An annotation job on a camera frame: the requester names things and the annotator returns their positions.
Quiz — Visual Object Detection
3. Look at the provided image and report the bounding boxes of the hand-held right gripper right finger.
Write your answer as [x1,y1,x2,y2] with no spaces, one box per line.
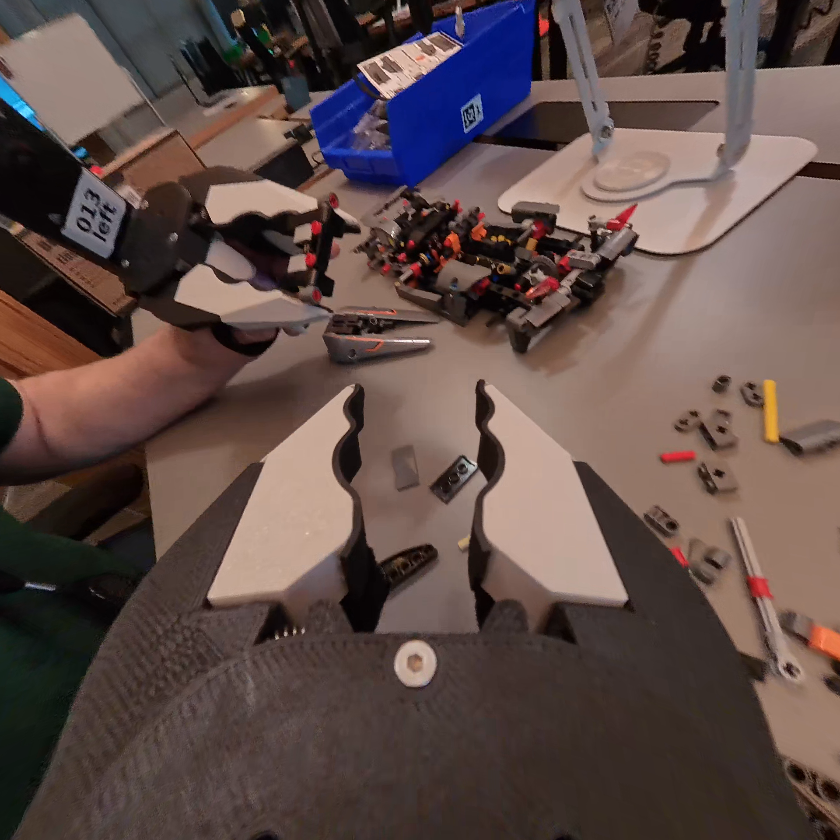
[469,379,631,611]

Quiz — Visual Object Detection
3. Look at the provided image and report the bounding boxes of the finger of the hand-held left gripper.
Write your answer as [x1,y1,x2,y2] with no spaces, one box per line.
[200,180,362,257]
[172,266,336,337]

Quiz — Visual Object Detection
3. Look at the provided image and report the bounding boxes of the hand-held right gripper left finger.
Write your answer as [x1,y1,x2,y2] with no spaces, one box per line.
[205,384,368,608]

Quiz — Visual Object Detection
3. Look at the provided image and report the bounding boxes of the black lego frame assembly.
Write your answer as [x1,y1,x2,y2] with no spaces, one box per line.
[262,192,350,304]

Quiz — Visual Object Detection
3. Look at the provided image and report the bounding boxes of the person's left forearm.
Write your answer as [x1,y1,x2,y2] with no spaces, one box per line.
[0,341,198,488]

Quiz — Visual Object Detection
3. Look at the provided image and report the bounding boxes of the black three-hole lego plate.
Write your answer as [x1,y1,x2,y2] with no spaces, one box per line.
[429,454,479,505]

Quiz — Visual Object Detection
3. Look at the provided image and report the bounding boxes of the black curved lego beam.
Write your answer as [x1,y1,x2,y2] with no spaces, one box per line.
[377,543,439,589]

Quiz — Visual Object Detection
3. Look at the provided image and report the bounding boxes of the partly built lego car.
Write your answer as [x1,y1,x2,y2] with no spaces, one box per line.
[354,187,641,355]

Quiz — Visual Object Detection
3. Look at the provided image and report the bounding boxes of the pile of loose lego pieces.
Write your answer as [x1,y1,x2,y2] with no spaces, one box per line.
[643,374,840,840]

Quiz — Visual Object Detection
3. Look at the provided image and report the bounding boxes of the person's left hand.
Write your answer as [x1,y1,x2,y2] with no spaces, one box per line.
[167,326,286,403]

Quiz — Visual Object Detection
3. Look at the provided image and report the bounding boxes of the small black device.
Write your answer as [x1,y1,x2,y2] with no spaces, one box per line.
[252,139,317,191]

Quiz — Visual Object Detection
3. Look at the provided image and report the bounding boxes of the clear plastic bags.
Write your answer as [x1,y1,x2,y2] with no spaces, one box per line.
[351,98,396,154]

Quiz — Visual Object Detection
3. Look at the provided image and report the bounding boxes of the wooden partition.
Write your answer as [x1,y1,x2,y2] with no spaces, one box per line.
[0,289,153,546]

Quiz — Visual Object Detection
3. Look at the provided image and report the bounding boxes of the blue storage bin white label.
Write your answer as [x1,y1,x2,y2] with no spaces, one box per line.
[310,0,538,189]

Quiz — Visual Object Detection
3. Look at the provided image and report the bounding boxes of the whiteboard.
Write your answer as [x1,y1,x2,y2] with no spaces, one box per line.
[0,14,149,149]

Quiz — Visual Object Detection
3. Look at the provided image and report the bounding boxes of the printed sheet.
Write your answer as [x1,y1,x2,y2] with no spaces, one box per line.
[356,31,464,101]

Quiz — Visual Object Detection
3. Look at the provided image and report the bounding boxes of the black belt clip strap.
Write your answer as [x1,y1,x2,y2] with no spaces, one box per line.
[0,570,129,608]

